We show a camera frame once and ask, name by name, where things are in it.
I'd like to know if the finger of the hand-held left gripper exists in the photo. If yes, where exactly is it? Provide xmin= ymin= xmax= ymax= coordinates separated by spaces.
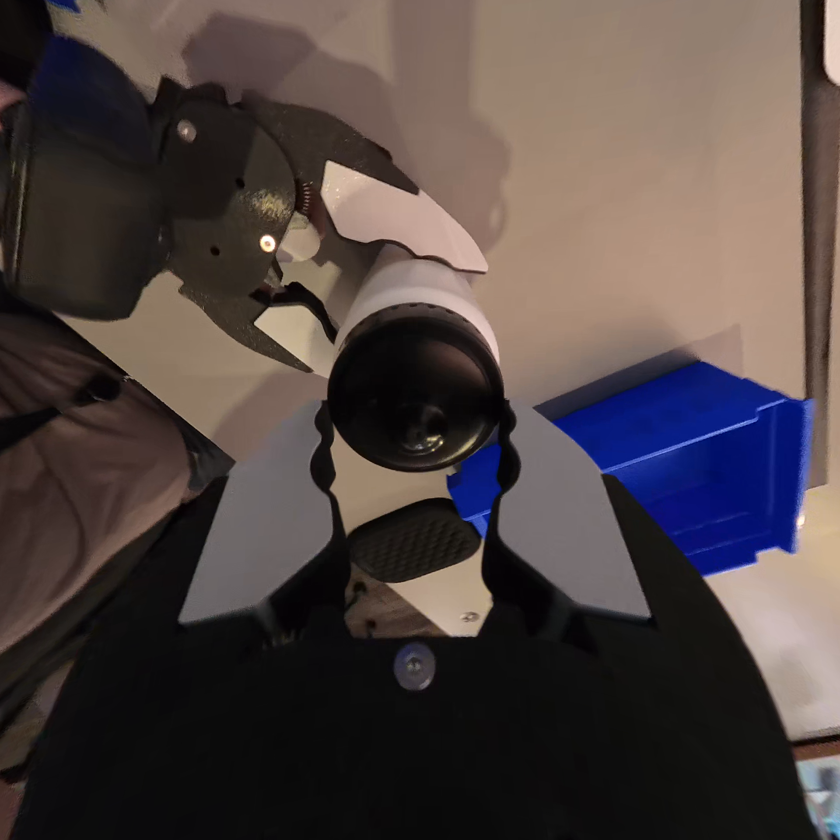
xmin=253 ymin=282 xmax=342 ymax=379
xmin=320 ymin=161 xmax=490 ymax=274

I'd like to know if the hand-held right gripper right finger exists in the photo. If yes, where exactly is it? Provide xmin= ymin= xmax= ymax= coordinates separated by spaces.
xmin=482 ymin=397 xmax=654 ymax=647

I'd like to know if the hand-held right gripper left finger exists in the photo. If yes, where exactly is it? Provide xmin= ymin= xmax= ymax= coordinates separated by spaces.
xmin=177 ymin=400 xmax=349 ymax=647

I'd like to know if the black bottle lid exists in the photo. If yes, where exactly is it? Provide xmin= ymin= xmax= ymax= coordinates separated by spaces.
xmin=327 ymin=302 xmax=505 ymax=472

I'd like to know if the person's brown grey shirt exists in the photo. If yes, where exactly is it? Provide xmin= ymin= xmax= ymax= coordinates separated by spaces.
xmin=0 ymin=289 xmax=237 ymax=775

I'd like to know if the black lanyard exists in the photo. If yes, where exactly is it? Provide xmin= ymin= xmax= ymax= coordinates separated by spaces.
xmin=0 ymin=374 xmax=122 ymax=454

